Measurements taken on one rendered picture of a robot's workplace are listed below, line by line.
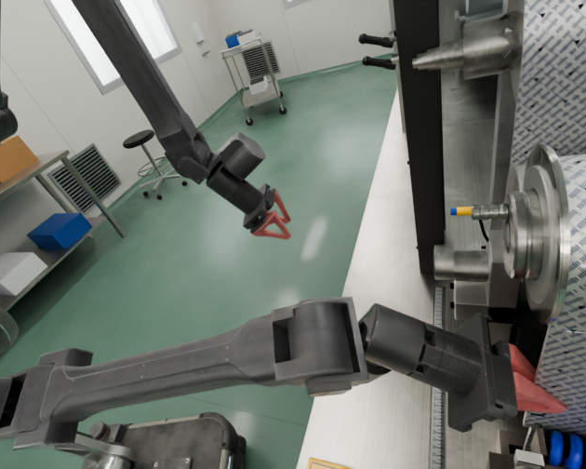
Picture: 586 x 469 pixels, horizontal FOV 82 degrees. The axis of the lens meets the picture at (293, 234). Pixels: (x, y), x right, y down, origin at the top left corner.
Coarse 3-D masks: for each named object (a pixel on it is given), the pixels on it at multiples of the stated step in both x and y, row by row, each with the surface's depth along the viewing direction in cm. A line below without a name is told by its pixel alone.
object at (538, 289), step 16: (528, 176) 30; (544, 176) 25; (544, 192) 25; (544, 208) 25; (544, 224) 25; (544, 240) 25; (544, 256) 25; (544, 272) 25; (528, 288) 30; (544, 288) 25
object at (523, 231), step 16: (512, 192) 28; (528, 192) 28; (512, 208) 27; (528, 208) 26; (512, 224) 27; (528, 224) 26; (512, 240) 27; (528, 240) 26; (512, 256) 27; (528, 256) 26; (512, 272) 28; (528, 272) 27
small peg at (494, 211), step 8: (472, 208) 30; (480, 208) 29; (488, 208) 29; (496, 208) 29; (504, 208) 28; (472, 216) 30; (480, 216) 29; (488, 216) 29; (496, 216) 29; (504, 216) 29
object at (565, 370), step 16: (560, 336) 27; (576, 336) 26; (544, 352) 29; (560, 352) 28; (576, 352) 27; (544, 368) 30; (560, 368) 29; (576, 368) 29; (544, 384) 32; (560, 384) 31; (576, 384) 30; (560, 400) 32; (576, 400) 32; (528, 416) 36; (544, 416) 35; (560, 416) 34; (576, 416) 33; (560, 432) 36; (576, 432) 35
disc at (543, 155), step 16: (544, 144) 26; (528, 160) 31; (544, 160) 25; (560, 176) 23; (560, 192) 22; (560, 208) 22; (560, 224) 22; (560, 240) 22; (560, 256) 22; (560, 272) 22; (560, 288) 23; (544, 304) 26; (560, 304) 23; (544, 320) 26
